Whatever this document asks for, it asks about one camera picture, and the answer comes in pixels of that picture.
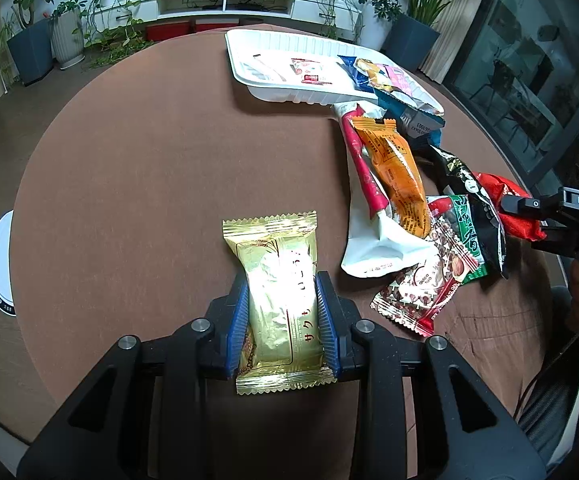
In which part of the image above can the green snack packet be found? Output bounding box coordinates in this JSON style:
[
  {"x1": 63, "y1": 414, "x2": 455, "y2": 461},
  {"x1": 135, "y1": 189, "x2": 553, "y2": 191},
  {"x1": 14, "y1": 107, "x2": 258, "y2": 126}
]
[{"x1": 442, "y1": 194, "x2": 490, "y2": 286}]

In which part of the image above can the bushy plant in white pot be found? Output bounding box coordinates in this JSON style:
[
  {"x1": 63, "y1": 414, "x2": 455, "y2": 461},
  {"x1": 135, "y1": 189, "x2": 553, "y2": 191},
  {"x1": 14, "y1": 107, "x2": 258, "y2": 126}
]
[{"x1": 354, "y1": 0, "x2": 403, "y2": 51}]

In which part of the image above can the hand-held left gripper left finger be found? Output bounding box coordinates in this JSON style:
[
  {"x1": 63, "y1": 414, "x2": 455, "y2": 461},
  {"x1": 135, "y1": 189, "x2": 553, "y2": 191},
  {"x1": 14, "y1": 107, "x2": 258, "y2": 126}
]
[{"x1": 17, "y1": 274, "x2": 250, "y2": 480}]

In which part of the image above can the beige curtain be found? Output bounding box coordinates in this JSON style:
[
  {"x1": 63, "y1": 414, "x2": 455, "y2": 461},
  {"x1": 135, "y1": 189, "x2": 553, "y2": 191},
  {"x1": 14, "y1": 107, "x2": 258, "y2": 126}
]
[{"x1": 419, "y1": 0, "x2": 507, "y2": 83}]

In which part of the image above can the tall tree in blue pot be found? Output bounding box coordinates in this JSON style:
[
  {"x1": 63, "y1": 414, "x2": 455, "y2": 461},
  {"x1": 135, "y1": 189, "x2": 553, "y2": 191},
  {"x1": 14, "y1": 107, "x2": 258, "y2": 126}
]
[{"x1": 0, "y1": 0, "x2": 55, "y2": 86}]

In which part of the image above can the blue white snack packet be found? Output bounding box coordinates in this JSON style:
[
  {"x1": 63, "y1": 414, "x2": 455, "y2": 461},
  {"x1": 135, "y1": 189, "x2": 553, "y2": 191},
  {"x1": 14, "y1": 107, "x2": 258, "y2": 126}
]
[{"x1": 374, "y1": 87, "x2": 445, "y2": 143}]

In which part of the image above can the black outdoor chair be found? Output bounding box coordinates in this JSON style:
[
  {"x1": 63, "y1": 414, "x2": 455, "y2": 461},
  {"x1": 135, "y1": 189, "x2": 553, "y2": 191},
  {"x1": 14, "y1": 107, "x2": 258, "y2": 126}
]
[
  {"x1": 484, "y1": 57, "x2": 517, "y2": 116},
  {"x1": 509, "y1": 85, "x2": 560, "y2": 146}
]

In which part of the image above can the bright red snack packet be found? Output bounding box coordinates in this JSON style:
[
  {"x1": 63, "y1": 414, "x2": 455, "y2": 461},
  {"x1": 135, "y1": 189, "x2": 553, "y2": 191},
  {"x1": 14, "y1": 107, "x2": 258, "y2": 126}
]
[{"x1": 474, "y1": 171, "x2": 547, "y2": 242}]

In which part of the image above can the large-leaf plant in blue pot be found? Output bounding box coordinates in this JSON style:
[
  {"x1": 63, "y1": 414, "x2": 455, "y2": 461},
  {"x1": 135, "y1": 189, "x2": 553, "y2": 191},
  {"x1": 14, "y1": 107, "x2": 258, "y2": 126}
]
[{"x1": 384, "y1": 0, "x2": 497, "y2": 73}]

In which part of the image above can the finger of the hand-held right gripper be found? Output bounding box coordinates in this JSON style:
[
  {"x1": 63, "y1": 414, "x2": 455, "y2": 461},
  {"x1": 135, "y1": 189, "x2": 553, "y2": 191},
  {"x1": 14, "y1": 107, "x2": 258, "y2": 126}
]
[
  {"x1": 529, "y1": 227, "x2": 579, "y2": 257},
  {"x1": 500, "y1": 195, "x2": 563, "y2": 221}
]

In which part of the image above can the black snack packet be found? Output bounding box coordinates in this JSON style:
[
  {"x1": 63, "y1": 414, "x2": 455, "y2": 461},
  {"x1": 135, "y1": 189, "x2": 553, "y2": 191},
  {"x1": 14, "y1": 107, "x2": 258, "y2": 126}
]
[{"x1": 414, "y1": 142, "x2": 509, "y2": 280}]

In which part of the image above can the long white red snack packet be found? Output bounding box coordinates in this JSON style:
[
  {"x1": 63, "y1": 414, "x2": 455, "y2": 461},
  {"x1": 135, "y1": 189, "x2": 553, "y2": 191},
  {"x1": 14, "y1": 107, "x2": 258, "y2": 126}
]
[{"x1": 332, "y1": 101, "x2": 437, "y2": 278}]

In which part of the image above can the plant in ribbed white pot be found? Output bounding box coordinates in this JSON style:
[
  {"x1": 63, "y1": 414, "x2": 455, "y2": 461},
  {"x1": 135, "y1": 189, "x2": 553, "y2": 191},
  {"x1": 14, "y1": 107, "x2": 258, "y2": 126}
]
[{"x1": 50, "y1": 0, "x2": 88, "y2": 70}]

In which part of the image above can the small red white packet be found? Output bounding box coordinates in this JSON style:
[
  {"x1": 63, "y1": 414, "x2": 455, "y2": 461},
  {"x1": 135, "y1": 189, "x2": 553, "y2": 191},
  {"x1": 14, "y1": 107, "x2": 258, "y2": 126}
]
[{"x1": 291, "y1": 57, "x2": 333, "y2": 85}]

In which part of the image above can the white plastic tray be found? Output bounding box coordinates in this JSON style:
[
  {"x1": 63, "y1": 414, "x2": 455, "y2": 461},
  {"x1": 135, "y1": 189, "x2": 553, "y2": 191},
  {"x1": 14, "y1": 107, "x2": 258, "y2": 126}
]
[{"x1": 224, "y1": 29, "x2": 445, "y2": 117}]

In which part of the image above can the gold foil snack packet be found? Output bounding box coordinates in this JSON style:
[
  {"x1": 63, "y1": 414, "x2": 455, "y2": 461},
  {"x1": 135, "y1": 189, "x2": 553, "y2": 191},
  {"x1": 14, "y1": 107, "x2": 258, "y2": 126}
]
[{"x1": 222, "y1": 210, "x2": 337, "y2": 396}]

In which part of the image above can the orange snack packet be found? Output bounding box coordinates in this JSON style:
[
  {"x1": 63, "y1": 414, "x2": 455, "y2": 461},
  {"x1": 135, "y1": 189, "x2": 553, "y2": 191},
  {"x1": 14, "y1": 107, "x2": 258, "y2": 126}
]
[{"x1": 349, "y1": 116, "x2": 433, "y2": 238}]

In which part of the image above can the red white nut packet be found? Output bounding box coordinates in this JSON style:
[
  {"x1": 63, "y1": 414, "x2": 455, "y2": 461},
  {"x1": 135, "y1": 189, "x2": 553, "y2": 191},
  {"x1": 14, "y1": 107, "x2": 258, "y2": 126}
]
[{"x1": 372, "y1": 195, "x2": 470, "y2": 336}]

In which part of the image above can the long pink snack packet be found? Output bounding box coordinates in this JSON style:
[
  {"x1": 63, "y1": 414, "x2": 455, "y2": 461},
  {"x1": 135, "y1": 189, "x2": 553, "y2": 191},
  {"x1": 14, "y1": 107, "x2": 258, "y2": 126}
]
[{"x1": 377, "y1": 62, "x2": 423, "y2": 98}]

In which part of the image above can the glass sliding door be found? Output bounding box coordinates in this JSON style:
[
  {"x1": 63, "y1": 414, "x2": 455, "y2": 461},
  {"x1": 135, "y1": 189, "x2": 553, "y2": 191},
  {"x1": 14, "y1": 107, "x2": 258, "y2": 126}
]
[{"x1": 442, "y1": 0, "x2": 579, "y2": 196}]

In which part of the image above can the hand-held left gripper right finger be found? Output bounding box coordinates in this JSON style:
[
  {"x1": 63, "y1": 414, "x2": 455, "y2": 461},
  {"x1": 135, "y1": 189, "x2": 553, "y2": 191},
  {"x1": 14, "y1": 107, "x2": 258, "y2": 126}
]
[{"x1": 315, "y1": 271, "x2": 547, "y2": 480}]

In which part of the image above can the black cable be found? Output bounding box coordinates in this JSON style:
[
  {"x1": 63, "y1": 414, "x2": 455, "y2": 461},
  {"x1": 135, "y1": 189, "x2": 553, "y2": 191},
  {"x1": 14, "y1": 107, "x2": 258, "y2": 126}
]
[{"x1": 514, "y1": 327, "x2": 579, "y2": 421}]

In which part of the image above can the white television cabinet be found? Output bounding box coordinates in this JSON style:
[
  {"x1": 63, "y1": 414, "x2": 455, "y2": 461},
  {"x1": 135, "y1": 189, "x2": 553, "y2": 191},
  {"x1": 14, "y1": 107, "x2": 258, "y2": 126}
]
[{"x1": 140, "y1": 0, "x2": 365, "y2": 31}]

